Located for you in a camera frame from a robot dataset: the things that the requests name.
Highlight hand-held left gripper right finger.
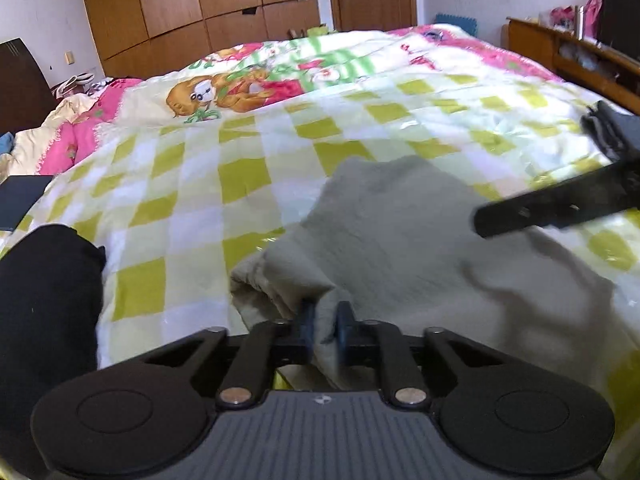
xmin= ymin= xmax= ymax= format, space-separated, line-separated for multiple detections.
xmin=335 ymin=301 xmax=521 ymax=409

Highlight wooden headboard shelf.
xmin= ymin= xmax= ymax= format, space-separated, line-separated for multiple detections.
xmin=502 ymin=16 xmax=640 ymax=116

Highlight grey folded cloth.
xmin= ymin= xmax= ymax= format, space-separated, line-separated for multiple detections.
xmin=581 ymin=101 xmax=640 ymax=162

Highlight dark folded cloth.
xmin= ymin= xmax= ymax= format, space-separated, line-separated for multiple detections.
xmin=0 ymin=175 xmax=55 ymax=233

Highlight black garment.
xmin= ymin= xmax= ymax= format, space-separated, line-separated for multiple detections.
xmin=0 ymin=224 xmax=107 ymax=476

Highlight grey pants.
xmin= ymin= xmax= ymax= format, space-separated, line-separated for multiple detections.
xmin=230 ymin=155 xmax=618 ymax=396

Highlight wooden wardrobe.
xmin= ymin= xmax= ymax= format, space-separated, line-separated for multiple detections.
xmin=77 ymin=0 xmax=323 ymax=80

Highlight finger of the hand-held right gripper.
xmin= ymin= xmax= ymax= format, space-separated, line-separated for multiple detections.
xmin=472 ymin=157 xmax=640 ymax=240

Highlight black monitor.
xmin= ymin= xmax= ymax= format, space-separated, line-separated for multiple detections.
xmin=597 ymin=0 xmax=640 ymax=56

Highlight pink toy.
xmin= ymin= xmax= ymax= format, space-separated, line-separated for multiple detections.
xmin=550 ymin=6 xmax=576 ymax=31

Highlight checked printed blanket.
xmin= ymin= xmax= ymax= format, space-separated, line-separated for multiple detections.
xmin=0 ymin=24 xmax=640 ymax=476

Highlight blue foam mat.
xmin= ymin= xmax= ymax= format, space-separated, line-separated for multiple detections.
xmin=434 ymin=12 xmax=478 ymax=36

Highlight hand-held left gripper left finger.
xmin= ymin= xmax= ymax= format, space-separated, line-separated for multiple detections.
xmin=125 ymin=302 xmax=317 ymax=409

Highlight dark brown board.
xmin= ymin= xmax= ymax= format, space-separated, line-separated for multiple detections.
xmin=0 ymin=37 xmax=58 ymax=133

